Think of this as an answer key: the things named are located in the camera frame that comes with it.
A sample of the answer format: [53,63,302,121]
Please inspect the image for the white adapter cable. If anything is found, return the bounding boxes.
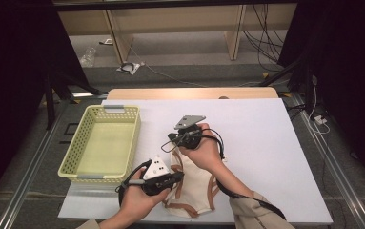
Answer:
[307,75,331,135]

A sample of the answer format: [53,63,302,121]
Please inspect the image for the clear plastic bag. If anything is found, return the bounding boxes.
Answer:
[78,46,98,69]

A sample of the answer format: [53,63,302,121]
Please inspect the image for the black curtain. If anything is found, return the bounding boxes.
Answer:
[0,0,89,211]
[278,0,365,192]

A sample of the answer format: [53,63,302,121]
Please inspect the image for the person's left hand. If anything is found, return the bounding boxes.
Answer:
[119,168,172,220]

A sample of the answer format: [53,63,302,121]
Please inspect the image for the black tripod stand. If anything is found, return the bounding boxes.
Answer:
[257,56,317,113]
[43,71,108,130]

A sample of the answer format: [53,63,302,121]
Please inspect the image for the bundle of black cables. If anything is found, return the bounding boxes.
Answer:
[241,3,288,73]

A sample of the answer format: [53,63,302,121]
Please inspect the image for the right hand-held gripper cable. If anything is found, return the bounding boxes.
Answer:
[160,127,288,222]

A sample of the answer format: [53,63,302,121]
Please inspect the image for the thin white floor cable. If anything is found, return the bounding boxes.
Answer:
[127,44,267,89]

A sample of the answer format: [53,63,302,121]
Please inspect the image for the hand-held gripper cable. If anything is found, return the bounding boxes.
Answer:
[115,159,152,206]
[160,127,288,222]

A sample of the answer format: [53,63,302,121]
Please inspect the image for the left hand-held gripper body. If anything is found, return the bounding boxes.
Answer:
[141,155,172,196]

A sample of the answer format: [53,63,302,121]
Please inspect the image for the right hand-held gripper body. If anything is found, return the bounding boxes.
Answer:
[173,114,207,150]

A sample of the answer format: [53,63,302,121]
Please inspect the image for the left hand-held gripper cable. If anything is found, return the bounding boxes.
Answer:
[115,159,152,206]

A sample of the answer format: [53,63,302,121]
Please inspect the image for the cream baby bodysuit brown trim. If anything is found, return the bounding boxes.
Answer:
[162,147,229,219]

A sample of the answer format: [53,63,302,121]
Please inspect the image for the plastic packet with black cable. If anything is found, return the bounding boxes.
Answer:
[116,61,141,76]

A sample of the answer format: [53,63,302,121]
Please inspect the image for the person's right hand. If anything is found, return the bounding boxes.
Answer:
[179,123,226,175]

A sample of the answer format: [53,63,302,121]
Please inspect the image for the black metal crossbar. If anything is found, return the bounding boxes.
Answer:
[51,0,298,12]

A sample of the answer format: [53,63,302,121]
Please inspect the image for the pale green perforated plastic basket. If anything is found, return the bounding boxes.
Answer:
[57,104,142,185]

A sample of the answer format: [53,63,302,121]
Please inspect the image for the aluminium floor rail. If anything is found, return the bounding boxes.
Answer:
[0,104,65,229]
[289,94,365,229]

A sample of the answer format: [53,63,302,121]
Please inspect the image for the white power adapter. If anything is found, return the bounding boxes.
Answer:
[313,114,328,126]

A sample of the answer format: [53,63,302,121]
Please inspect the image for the white foam board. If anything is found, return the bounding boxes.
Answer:
[57,97,335,226]

